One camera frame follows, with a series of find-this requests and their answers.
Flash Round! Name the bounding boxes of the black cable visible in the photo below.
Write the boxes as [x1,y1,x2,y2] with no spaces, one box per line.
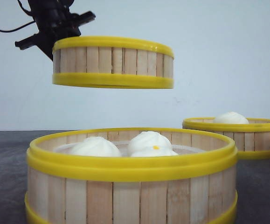
[0,16,36,33]

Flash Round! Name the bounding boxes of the white bun far basket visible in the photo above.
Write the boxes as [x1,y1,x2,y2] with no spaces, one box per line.
[213,112,249,124]

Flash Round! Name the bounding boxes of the white bun with yellow dot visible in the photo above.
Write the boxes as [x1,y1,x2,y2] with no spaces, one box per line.
[131,145,179,157]

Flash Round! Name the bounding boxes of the bamboo steamer basket yellow rims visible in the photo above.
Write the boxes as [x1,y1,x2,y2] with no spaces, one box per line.
[52,36,174,89]

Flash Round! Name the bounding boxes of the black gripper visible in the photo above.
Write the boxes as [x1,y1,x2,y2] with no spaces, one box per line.
[15,0,96,60]

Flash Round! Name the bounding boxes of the white bun left front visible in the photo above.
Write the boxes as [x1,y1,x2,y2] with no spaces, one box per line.
[70,136,122,157]

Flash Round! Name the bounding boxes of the white bun centre back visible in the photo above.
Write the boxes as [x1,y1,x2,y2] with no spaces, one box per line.
[127,131,172,156]

